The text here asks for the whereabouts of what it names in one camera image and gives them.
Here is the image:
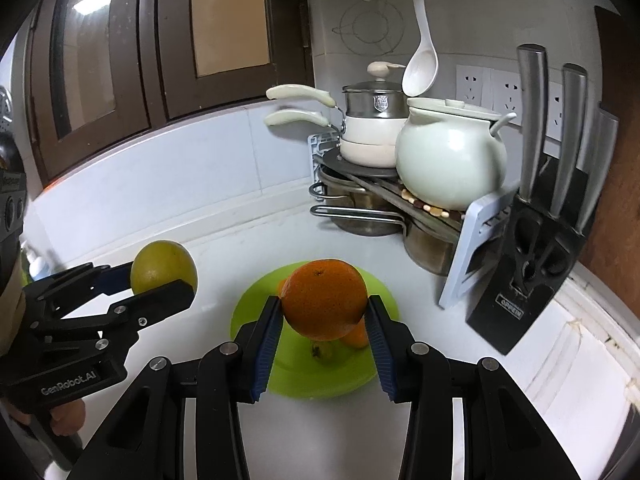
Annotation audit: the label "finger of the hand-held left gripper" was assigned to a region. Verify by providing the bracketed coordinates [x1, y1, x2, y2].
[95, 280, 195, 361]
[22, 262, 136, 322]

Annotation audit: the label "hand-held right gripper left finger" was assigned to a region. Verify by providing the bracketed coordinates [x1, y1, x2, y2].
[67, 295, 284, 480]

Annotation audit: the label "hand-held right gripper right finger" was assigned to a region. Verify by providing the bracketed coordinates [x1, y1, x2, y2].
[365, 294, 583, 480]

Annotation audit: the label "orange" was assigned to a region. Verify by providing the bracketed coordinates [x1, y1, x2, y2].
[280, 258, 368, 342]
[340, 317, 372, 350]

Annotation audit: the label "yellow-green citrus fruit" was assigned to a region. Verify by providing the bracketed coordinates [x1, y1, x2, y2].
[130, 241, 198, 297]

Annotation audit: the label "green plate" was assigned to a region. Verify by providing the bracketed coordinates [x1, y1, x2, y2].
[230, 261, 401, 400]

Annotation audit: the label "person's left hand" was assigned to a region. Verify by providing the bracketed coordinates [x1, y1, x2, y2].
[10, 399, 87, 437]

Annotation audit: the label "large steel pot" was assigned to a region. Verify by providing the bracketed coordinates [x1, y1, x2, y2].
[402, 220, 463, 277]
[309, 167, 416, 237]

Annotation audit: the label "black knife block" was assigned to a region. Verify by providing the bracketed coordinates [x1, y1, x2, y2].
[465, 155, 588, 356]

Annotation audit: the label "white pot rack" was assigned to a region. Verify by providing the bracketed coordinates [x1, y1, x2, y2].
[307, 130, 521, 311]

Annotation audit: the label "beaded trivet mat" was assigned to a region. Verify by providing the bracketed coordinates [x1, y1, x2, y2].
[399, 187, 468, 223]

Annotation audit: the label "black scissors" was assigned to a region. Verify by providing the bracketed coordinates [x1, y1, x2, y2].
[512, 205, 573, 291]

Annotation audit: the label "white saucepan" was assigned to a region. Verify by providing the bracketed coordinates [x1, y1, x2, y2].
[266, 85, 408, 143]
[264, 109, 401, 168]

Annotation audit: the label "white ceramic pot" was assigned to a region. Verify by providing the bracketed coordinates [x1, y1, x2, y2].
[395, 99, 518, 211]

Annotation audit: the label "brown framed window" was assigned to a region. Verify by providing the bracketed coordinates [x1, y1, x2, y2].
[0, 0, 316, 186]

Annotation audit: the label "small steel pot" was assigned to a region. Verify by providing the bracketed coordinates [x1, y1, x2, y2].
[342, 91, 408, 120]

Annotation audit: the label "white ladle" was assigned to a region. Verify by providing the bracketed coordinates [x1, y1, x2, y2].
[401, 0, 440, 97]

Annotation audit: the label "steel lid with white knob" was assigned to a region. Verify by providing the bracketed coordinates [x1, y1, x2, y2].
[342, 61, 408, 96]

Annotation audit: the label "wooden cutting board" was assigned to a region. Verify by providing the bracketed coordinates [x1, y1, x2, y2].
[580, 5, 640, 281]

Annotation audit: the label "white wall socket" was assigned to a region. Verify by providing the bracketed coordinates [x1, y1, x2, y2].
[456, 65, 491, 106]
[547, 82, 563, 136]
[492, 70, 523, 126]

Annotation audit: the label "steel handled knife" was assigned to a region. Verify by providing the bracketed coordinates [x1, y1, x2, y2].
[575, 109, 620, 236]
[552, 63, 588, 221]
[516, 45, 548, 203]

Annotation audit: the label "wire trivet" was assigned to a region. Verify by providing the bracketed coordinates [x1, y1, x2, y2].
[332, 0, 406, 56]

